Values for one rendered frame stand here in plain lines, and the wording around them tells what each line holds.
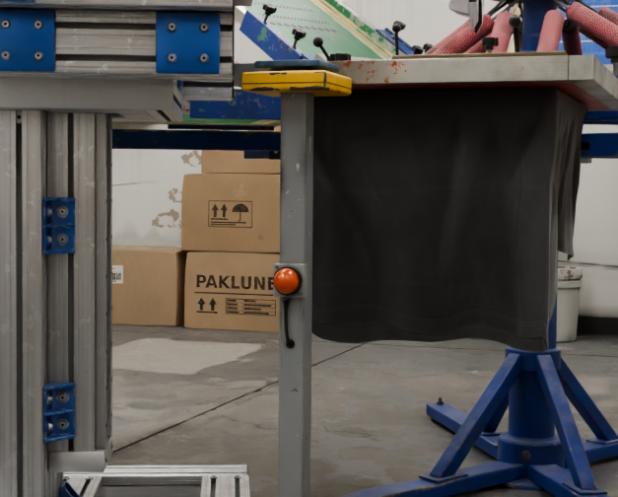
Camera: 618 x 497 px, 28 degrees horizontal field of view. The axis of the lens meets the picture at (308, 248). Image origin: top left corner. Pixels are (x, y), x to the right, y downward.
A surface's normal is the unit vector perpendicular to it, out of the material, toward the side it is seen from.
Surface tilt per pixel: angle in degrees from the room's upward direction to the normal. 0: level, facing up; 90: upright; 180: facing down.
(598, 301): 90
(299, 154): 90
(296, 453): 90
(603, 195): 90
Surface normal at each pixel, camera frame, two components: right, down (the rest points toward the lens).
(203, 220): -0.40, 0.05
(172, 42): 0.06, 0.05
